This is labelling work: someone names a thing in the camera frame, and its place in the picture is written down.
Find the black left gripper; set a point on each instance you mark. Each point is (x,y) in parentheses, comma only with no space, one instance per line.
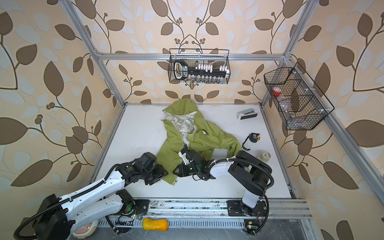
(161,173)

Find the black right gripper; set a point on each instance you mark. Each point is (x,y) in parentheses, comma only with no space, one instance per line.
(182,171)

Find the green zip-up hooded jacket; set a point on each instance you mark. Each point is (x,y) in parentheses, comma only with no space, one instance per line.
(186,125)

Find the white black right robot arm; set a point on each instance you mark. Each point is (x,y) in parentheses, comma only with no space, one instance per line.
(253,174)

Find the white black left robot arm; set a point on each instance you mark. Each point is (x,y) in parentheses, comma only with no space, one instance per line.
(59,217)

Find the white tape roll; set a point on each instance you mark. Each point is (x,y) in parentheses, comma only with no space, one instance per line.
(265,156)

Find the light blue white stapler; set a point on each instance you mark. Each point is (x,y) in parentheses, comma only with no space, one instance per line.
(247,114)

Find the red capped bottle in basket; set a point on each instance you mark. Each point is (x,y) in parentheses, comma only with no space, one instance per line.
(277,91)

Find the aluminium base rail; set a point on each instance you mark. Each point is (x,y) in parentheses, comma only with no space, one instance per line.
(213,213)

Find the black tape measure with strap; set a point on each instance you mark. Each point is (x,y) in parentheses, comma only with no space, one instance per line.
(252,137)

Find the black wire basket back wall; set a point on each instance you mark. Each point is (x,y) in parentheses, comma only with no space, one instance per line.
(215,56)

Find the black wire basket wall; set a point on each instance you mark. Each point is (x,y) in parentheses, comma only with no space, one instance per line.
(215,56)
(302,104)

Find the black wire basket right wall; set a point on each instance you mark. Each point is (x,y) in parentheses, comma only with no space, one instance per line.
(302,104)

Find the aluminium frame strut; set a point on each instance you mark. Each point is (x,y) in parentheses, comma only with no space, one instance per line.
(69,9)

